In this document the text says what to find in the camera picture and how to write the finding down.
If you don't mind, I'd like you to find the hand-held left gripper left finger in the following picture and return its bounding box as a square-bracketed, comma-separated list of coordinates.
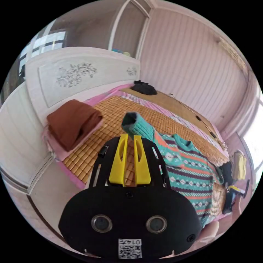
[108, 134, 129, 187]

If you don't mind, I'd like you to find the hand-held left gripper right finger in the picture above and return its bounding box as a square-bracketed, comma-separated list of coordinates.
[133, 135, 152, 186]

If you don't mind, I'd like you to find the teal patterned sweater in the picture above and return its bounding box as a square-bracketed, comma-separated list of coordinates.
[121, 112, 225, 229]

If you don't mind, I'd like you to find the pile of clothes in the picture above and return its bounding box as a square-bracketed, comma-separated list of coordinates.
[219, 150, 247, 186]

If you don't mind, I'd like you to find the bed with woven mat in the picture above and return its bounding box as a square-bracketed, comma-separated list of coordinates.
[24, 47, 229, 221]

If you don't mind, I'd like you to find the pink pillow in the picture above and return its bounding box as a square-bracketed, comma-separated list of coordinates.
[42, 120, 104, 162]

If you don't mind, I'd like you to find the brown folded blanket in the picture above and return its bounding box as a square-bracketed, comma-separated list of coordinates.
[47, 99, 104, 153]

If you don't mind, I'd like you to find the black garment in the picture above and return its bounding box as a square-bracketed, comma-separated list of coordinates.
[131, 79, 158, 96]

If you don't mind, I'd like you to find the window with dark bars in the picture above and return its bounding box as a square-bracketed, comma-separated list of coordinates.
[18, 30, 67, 78]

